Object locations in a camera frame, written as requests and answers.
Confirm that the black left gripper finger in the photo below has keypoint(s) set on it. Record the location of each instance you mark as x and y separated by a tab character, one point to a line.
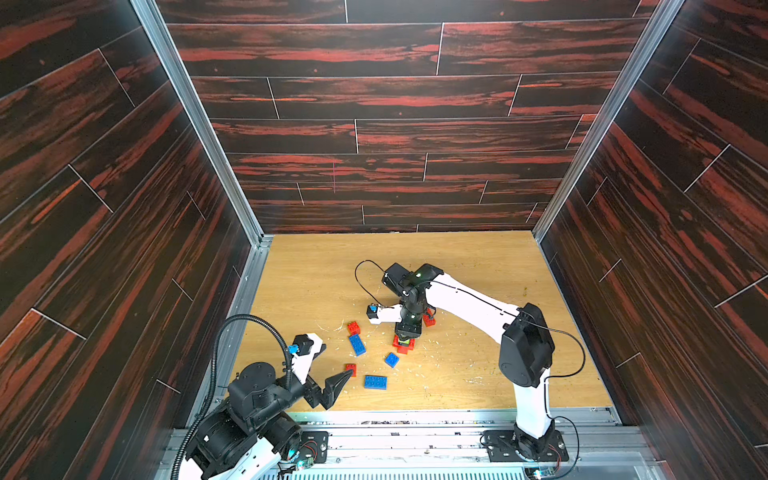
307	359
334	386

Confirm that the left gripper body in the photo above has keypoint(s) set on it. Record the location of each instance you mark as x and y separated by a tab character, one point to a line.
310	393

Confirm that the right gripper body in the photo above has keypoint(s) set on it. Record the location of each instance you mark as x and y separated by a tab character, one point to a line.
408	327

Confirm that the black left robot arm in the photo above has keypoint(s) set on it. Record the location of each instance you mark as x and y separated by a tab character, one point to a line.
250	431

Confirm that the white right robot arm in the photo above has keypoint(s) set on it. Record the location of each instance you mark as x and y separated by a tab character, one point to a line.
526	345

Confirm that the long blue lego brick near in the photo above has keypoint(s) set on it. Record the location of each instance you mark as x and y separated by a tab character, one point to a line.
375	382

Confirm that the long blue lego brick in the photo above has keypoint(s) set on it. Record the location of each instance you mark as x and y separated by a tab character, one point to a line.
357	344
375	382

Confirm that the long blue lego brick far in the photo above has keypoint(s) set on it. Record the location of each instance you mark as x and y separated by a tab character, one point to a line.
357	344

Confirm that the small blue lego brick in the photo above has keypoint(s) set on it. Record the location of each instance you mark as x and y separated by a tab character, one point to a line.
392	360

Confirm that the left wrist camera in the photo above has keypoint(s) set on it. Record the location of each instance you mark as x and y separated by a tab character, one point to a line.
302	344

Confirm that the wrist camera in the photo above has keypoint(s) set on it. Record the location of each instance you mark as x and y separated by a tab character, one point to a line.
302	344
378	314

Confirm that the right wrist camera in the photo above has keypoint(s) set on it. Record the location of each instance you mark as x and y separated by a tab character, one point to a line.
378	314

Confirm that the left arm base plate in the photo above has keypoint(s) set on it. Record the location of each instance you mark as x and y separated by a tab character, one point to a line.
313	448

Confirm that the aluminium front rail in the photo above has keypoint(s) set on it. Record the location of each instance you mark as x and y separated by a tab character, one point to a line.
446	444

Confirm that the aluminium corner post left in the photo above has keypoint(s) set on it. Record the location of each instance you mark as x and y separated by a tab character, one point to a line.
161	40

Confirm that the aluminium corner post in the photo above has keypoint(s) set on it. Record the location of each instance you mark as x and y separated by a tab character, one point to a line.
161	40
648	42

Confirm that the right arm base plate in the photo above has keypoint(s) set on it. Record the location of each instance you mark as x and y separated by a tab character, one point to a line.
517	446

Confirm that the aluminium corner post right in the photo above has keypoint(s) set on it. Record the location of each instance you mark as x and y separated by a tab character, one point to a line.
648	42

